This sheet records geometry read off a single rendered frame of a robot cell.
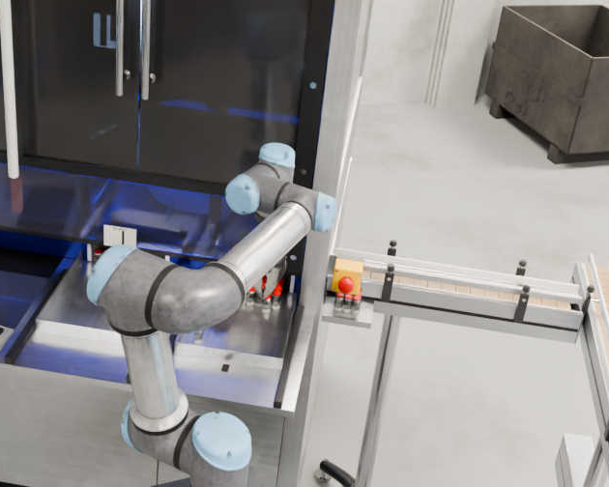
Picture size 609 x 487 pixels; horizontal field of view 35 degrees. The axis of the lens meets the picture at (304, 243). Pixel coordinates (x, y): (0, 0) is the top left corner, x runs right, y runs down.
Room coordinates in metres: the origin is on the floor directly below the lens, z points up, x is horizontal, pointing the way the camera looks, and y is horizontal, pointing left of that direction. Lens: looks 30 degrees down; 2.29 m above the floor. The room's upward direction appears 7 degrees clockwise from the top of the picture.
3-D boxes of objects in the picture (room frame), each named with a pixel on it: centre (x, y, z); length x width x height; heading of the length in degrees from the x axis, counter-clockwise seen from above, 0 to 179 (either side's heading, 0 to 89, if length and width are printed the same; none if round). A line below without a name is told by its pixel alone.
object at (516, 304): (2.25, -0.42, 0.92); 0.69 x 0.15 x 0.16; 86
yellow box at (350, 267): (2.13, -0.12, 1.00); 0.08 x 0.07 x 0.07; 176
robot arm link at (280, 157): (1.85, 0.08, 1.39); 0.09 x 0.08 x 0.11; 156
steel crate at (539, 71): (5.78, -1.59, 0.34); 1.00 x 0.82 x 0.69; 28
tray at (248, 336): (2.03, 0.14, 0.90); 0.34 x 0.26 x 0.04; 177
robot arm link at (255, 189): (1.76, 0.10, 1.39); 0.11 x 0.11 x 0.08; 66
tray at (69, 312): (2.05, 0.48, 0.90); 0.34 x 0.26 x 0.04; 176
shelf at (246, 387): (1.97, 0.31, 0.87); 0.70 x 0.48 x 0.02; 86
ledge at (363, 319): (2.17, -0.14, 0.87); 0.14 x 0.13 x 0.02; 176
